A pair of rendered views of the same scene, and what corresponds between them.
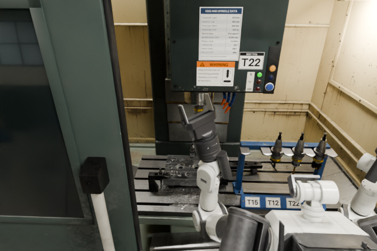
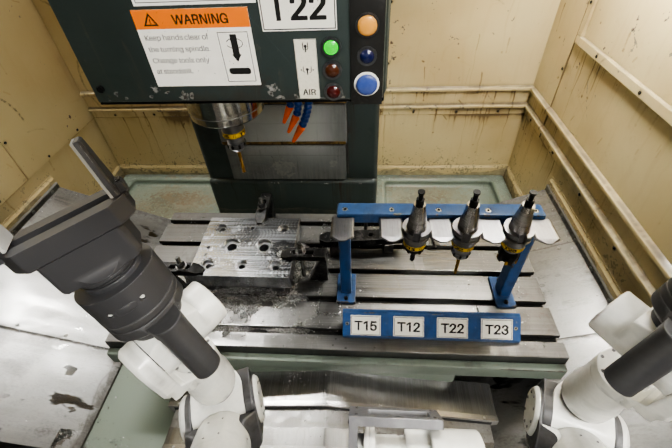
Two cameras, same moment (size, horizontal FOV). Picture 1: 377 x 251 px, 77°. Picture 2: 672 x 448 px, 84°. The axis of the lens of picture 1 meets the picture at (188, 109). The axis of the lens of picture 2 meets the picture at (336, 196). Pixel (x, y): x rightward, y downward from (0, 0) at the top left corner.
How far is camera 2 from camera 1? 0.56 m
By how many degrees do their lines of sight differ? 16
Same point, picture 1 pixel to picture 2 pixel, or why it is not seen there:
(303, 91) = (518, 63)
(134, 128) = (185, 147)
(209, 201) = (199, 395)
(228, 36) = not seen: outside the picture
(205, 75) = (172, 54)
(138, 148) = (199, 185)
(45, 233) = not seen: outside the picture
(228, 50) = not seen: outside the picture
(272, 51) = not seen: outside the picture
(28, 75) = not seen: outside the picture
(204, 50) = not seen: outside the picture
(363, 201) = (594, 401)
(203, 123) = (70, 247)
